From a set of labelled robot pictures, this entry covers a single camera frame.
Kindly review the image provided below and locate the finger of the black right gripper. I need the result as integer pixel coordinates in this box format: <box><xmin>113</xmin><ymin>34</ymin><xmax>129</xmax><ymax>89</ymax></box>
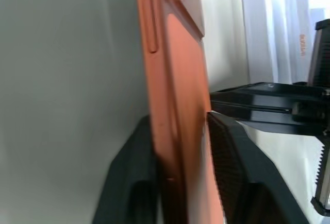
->
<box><xmin>210</xmin><ymin>81</ymin><xmax>330</xmax><ymax>111</ymax></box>
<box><xmin>210</xmin><ymin>101</ymin><xmax>330</xmax><ymax>137</ymax></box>

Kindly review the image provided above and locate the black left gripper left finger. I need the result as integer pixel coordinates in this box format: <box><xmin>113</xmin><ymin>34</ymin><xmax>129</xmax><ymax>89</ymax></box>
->
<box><xmin>91</xmin><ymin>114</ymin><xmax>162</xmax><ymax>224</ymax></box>

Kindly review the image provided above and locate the orange smartphone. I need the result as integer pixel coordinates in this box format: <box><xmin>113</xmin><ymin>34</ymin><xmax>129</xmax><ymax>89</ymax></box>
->
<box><xmin>135</xmin><ymin>0</ymin><xmax>228</xmax><ymax>224</ymax></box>

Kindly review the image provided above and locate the white phone box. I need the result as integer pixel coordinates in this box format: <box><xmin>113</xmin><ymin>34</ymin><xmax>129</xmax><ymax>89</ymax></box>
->
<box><xmin>241</xmin><ymin>0</ymin><xmax>330</xmax><ymax>84</ymax></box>

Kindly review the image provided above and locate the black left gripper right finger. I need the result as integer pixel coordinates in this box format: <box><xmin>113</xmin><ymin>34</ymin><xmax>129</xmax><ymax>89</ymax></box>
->
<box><xmin>206</xmin><ymin>110</ymin><xmax>321</xmax><ymax>224</ymax></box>

